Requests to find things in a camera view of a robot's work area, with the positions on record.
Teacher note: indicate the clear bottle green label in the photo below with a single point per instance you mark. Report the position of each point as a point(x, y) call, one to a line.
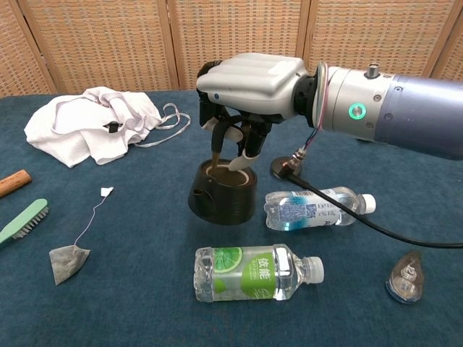
point(253, 274)

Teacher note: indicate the mint green brush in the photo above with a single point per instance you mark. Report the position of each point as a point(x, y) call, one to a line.
point(25, 217)

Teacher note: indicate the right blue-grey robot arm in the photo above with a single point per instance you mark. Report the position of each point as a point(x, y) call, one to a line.
point(398, 112)

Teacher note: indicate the woven wooden folding screen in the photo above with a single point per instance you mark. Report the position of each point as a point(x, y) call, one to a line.
point(108, 39)

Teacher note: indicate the wooden ruler stick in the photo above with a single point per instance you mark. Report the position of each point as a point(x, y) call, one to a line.
point(14, 182)

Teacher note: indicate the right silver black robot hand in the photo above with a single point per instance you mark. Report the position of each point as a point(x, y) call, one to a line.
point(253, 83)

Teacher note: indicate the clear bottle blue label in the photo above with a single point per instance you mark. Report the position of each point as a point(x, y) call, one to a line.
point(307, 211)

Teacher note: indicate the clear correction tape dispenser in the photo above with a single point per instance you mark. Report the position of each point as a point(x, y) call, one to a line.
point(405, 278)

